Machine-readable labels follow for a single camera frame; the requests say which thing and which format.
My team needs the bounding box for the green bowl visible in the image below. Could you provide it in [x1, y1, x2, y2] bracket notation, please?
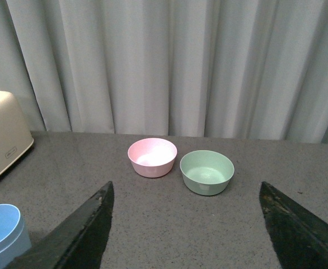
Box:
[180, 150, 235, 196]

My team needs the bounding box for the pink bowl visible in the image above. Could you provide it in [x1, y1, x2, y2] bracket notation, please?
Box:
[128, 138, 177, 178]

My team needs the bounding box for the grey white curtain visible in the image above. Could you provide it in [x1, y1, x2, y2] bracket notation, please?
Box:
[0, 1, 328, 143]

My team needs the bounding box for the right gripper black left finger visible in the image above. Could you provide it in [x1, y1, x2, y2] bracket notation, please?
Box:
[6, 181, 114, 268]

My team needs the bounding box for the cream white toaster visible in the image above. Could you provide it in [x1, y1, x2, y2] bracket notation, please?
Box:
[0, 91, 34, 175]

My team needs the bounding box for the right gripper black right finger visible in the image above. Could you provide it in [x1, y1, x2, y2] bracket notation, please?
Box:
[259, 182, 328, 268]

